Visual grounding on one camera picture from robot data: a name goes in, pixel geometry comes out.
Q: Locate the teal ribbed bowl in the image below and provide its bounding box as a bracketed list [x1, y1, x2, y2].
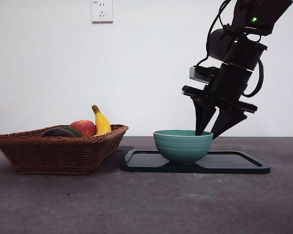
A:
[152, 130, 214, 166]

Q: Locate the dark red plum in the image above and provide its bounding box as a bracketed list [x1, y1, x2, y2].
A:
[40, 127, 75, 138]

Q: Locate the black rectangular tray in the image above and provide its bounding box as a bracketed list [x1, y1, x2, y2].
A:
[119, 150, 271, 175]

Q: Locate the yellow banana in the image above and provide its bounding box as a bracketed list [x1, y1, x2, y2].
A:
[91, 104, 112, 136]

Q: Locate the red apple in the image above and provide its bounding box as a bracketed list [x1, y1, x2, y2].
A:
[68, 119, 97, 138]

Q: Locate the green avocado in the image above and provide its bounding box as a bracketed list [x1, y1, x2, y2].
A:
[62, 126, 84, 138]

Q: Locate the brown wicker basket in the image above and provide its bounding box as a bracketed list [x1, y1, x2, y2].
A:
[0, 124, 129, 176]

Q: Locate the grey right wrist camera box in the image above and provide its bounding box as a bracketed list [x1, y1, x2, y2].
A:
[188, 65, 220, 85]

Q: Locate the white wall socket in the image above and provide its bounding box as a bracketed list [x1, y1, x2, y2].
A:
[91, 0, 114, 24]

